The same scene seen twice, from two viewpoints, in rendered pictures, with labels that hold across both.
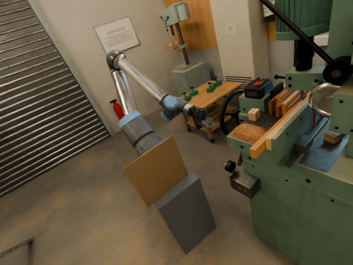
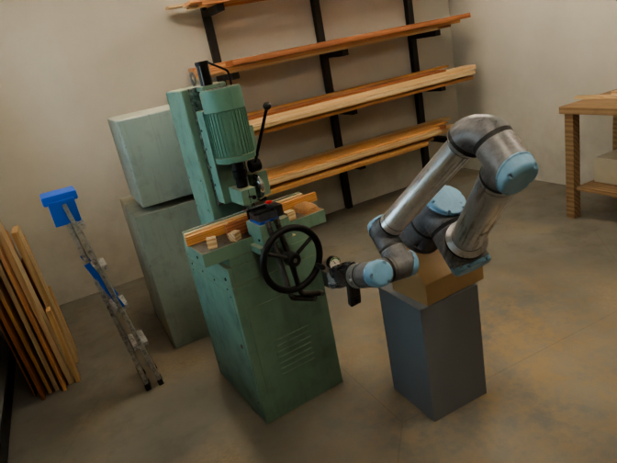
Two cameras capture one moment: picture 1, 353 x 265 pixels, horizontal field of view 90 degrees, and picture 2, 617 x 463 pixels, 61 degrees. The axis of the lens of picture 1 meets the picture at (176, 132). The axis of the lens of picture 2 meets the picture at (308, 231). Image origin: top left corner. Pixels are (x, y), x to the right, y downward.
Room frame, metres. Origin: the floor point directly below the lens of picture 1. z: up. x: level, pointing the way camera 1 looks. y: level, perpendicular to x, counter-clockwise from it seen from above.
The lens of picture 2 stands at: (2.89, -0.32, 1.61)
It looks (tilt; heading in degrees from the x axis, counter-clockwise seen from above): 19 degrees down; 179
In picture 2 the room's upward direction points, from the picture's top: 11 degrees counter-clockwise
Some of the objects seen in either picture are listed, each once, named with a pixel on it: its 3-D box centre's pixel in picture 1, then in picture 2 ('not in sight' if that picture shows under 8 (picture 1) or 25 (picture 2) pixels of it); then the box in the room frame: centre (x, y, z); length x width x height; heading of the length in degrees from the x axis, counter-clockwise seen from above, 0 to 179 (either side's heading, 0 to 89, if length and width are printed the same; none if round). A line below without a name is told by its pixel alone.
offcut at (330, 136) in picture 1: (333, 136); not in sight; (0.48, -0.56, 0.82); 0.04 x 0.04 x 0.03; 7
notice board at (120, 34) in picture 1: (118, 36); not in sight; (3.48, 0.34, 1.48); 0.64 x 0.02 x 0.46; 112
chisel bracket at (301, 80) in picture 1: (308, 80); (243, 196); (0.58, -0.54, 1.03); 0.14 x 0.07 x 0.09; 27
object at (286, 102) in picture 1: (294, 99); not in sight; (0.65, -0.54, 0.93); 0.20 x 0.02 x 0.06; 117
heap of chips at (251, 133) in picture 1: (249, 130); (305, 206); (0.57, -0.28, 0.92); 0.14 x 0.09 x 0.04; 27
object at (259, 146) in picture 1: (299, 107); (254, 217); (0.59, -0.51, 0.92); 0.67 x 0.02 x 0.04; 117
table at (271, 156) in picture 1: (276, 110); (262, 234); (0.70, -0.49, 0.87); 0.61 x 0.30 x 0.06; 117
